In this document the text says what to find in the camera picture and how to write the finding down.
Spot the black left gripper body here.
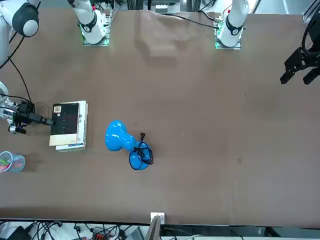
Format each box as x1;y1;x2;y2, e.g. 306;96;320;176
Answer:
306;16;320;54

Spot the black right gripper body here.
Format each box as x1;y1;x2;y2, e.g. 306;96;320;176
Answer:
11;100;36;126

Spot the black cream cover book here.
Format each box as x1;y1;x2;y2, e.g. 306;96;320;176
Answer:
48;102;81;147

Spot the clear plastic pen cup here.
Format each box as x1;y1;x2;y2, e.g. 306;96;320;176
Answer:
0;150;26;173

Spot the pink pen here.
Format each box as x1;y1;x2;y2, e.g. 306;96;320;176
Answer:
9;159;24;171

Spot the blue desk lamp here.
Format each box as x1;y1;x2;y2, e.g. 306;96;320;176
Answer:
104;119;155;172

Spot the grey power strip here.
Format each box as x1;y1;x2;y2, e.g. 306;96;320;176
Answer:
154;4;171;14

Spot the aluminium frame profile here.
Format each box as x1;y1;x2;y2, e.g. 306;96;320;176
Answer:
301;3;320;24

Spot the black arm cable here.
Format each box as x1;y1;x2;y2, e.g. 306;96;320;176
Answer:
0;1;50;120

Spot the black lamp cable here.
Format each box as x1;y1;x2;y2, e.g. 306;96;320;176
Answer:
132;132;155;172

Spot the long black table cable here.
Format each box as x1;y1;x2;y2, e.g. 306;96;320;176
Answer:
158;12;221;30

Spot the white post bracket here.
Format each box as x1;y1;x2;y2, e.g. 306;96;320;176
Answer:
150;212;166;225

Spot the aluminium camera post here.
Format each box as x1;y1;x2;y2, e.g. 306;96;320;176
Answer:
144;215;162;240

